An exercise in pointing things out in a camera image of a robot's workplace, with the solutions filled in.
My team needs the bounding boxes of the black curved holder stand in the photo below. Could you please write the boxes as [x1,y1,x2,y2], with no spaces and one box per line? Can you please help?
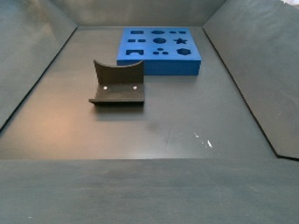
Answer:
[88,60,146,105]

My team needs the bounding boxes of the blue shape-sorter block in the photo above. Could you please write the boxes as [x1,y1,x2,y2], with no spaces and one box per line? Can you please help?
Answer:
[116,27,202,75]

